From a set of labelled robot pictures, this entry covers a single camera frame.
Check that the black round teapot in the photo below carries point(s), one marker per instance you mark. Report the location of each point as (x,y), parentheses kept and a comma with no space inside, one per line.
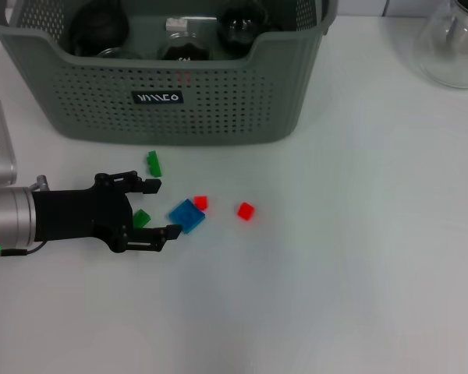
(101,27)

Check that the white toy brick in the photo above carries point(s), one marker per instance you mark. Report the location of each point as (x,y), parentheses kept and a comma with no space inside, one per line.
(176,23)

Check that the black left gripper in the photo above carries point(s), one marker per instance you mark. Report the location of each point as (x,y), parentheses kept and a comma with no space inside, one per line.
(78,216)

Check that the clear glass carafe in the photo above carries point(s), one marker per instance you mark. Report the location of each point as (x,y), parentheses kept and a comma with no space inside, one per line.
(448,58)

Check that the blue square toy plate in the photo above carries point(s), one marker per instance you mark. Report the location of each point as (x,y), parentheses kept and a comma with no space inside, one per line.
(187,214)

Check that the small red toy brick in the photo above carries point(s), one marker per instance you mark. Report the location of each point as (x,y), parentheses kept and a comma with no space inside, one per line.
(245,211)
(201,202)

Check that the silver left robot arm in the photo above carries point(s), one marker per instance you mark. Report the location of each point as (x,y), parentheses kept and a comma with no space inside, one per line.
(8,220)

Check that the grey-green perforated storage bin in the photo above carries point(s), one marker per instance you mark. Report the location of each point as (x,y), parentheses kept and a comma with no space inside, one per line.
(218,109)

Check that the green toy brick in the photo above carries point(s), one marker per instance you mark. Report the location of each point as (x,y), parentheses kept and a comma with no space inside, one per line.
(140,219)
(154,165)

